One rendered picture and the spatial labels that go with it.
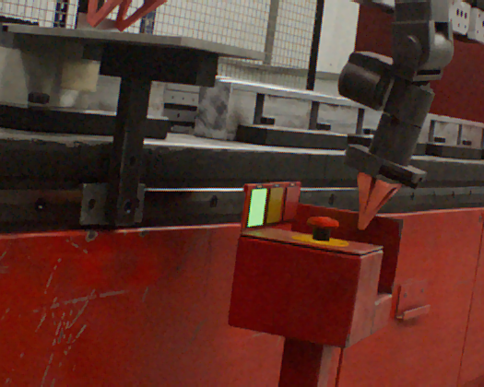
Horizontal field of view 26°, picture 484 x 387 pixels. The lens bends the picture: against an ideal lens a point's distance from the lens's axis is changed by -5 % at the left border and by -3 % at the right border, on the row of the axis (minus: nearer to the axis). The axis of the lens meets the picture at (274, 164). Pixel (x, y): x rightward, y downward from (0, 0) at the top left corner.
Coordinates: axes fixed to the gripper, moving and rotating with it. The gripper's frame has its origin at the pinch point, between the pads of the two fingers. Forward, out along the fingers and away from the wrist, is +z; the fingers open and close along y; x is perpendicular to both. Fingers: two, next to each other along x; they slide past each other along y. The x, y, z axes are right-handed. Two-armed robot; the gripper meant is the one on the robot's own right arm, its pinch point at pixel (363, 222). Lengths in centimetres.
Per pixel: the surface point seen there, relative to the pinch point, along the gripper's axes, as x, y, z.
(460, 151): -114, 10, -6
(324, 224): 11.7, 1.7, 0.1
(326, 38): -769, 267, -13
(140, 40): 34.1, 22.5, -14.3
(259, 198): 11.3, 10.9, 0.5
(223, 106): -20.0, 32.4, -5.0
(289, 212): -0.6, 10.3, 2.8
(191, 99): -52, 52, 0
